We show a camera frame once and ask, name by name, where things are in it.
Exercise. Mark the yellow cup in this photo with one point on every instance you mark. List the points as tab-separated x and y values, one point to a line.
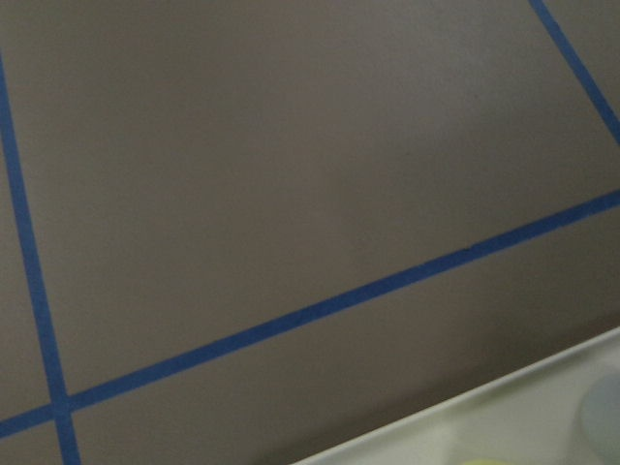
484	461

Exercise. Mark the cream plastic tray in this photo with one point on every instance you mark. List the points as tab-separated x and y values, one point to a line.
530	416

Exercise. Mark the grey cup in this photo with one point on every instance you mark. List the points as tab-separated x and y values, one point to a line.
599	416

